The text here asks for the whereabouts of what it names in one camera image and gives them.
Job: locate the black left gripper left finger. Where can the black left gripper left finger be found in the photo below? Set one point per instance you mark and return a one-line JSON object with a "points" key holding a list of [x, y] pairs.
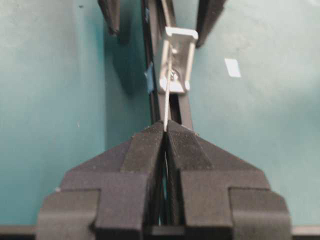
{"points": [[112, 196]]}

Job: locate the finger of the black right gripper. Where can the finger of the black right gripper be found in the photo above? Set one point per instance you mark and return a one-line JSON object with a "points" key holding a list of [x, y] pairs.
{"points": [[111, 13], [208, 13]]}

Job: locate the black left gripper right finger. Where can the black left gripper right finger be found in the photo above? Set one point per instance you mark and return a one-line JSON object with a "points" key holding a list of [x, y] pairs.
{"points": [[215, 195]]}

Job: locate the white tape patch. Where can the white tape patch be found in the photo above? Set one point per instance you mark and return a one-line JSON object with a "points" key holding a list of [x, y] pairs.
{"points": [[233, 68]]}

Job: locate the black aluminium frame rail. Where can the black aluminium frame rail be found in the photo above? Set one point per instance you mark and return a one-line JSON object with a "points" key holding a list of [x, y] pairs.
{"points": [[156, 15]]}

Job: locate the white hole bracket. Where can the white hole bracket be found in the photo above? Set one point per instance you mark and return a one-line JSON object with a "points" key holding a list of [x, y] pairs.
{"points": [[178, 45]]}

